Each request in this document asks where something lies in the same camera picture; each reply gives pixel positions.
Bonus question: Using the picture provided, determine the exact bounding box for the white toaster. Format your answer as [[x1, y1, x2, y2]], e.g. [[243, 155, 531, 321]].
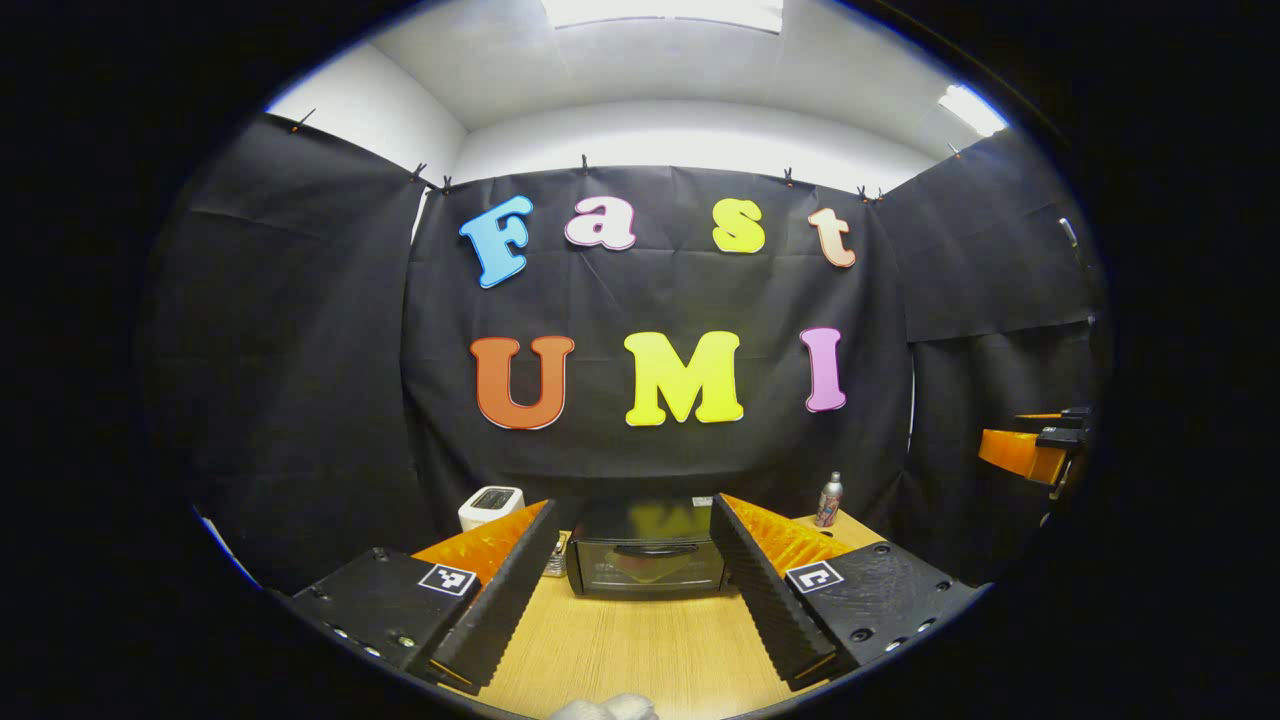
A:
[[458, 486, 526, 533]]

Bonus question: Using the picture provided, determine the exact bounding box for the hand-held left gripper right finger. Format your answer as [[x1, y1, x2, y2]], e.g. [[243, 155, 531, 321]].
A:
[[708, 492, 986, 693]]

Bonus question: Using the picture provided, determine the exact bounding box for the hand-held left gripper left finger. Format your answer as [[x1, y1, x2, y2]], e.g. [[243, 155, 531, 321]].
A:
[[290, 498, 563, 696]]

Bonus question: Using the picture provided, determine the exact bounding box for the black electric oven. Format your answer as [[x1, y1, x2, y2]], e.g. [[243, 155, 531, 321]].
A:
[[565, 497, 731, 601]]

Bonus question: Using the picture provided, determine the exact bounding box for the small ceiling light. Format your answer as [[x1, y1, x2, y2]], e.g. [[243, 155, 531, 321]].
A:
[[938, 84, 1009, 138]]

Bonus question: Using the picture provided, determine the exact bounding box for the large ceiling light panel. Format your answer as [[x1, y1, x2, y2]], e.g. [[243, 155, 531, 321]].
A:
[[540, 0, 786, 34]]

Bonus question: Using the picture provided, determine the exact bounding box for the black backdrop cloth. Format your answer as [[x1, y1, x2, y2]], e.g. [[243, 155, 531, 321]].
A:
[[145, 112, 1111, 591]]

